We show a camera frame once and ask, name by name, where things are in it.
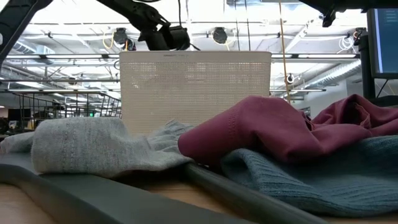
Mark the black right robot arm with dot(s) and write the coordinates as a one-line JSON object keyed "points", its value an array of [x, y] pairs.
{"points": [[329, 6]]}

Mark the black monitor stand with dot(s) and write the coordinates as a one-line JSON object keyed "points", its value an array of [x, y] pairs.
{"points": [[367, 62]]}

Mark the grey tray frame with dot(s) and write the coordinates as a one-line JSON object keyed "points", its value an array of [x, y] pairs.
{"points": [[93, 199]]}

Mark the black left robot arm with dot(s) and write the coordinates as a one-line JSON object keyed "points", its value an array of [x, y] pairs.
{"points": [[18, 18]]}

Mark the teal knitted sock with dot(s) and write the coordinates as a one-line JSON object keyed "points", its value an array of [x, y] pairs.
{"points": [[311, 180]]}

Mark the silver ventilation duct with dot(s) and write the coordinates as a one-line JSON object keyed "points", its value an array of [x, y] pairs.
{"points": [[335, 74]]}

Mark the black computer monitor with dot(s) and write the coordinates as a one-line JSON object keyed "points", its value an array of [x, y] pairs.
{"points": [[385, 40]]}

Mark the white perforated plastic bin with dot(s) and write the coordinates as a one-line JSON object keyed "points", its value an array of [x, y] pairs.
{"points": [[192, 87]]}

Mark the maroon cloth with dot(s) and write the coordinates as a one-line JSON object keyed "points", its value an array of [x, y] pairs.
{"points": [[264, 130]]}

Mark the grey side desk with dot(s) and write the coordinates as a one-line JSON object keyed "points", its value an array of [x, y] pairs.
{"points": [[385, 101]]}

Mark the light grey shirt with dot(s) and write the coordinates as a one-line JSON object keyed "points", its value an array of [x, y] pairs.
{"points": [[93, 146]]}

